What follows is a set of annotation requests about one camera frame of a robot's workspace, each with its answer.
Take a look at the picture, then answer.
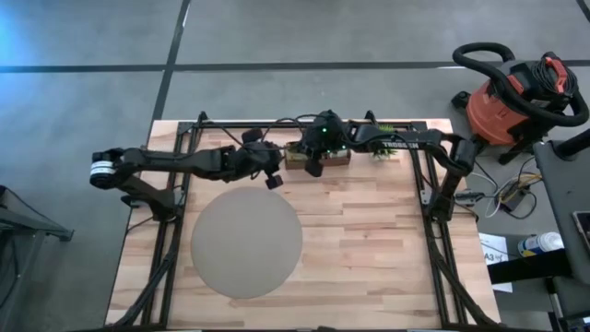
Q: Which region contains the white paper sheet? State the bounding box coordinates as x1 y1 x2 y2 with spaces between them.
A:
478 232 513 294

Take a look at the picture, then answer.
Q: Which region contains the green plant in white pot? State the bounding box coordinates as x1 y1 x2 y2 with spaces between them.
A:
371 122 397 160

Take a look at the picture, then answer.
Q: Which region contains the grey desk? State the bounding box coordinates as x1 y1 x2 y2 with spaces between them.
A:
533 137 590 287

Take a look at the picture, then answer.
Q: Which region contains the black shelf bar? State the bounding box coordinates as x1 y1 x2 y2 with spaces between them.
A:
487 248 572 285

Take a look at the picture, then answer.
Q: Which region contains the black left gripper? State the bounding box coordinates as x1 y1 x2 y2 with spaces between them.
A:
228 142 285 190

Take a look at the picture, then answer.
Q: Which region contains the wooden tea organizer box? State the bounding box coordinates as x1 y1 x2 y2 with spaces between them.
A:
284 141 352 171

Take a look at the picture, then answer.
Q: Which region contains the black vacuum hose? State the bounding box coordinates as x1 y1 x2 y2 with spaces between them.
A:
452 41 590 128

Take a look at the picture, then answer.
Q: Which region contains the black aluminium table frame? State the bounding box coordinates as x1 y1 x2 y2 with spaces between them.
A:
108 110 502 332

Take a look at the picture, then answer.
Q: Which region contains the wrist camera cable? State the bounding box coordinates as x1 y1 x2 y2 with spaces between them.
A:
260 113 320 142
202 120 250 148

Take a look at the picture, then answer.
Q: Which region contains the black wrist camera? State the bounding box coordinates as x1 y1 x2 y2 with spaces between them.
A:
241 127 265 145
306 109 346 139

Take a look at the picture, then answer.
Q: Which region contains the orange shop vacuum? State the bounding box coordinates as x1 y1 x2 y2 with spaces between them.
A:
450 51 582 153

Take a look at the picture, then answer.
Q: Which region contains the white wipes canister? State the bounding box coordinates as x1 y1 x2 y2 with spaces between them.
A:
517 231 565 258

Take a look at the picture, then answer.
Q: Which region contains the black padded bar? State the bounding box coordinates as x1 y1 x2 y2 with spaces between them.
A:
555 128 590 159

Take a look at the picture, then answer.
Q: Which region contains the black power adapter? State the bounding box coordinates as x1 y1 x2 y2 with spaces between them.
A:
500 186 531 213

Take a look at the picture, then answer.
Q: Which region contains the smartphone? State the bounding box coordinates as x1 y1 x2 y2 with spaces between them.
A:
572 210 590 253

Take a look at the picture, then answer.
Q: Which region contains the round grey mat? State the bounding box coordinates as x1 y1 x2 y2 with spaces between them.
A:
190 185 304 300

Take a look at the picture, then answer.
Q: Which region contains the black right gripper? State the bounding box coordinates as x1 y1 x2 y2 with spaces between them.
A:
301 133 348 179

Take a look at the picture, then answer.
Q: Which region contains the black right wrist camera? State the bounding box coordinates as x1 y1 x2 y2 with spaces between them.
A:
306 109 346 139

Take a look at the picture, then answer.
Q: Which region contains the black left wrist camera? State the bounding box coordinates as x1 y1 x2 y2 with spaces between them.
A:
241 127 265 145

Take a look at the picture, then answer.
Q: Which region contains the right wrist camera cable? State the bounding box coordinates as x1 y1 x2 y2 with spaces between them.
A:
260 113 320 142

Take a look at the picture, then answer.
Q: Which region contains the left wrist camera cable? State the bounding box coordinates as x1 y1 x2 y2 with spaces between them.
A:
202 120 250 148

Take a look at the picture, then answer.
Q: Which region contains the black metal stand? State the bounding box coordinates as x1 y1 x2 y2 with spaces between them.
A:
0 184 75 332

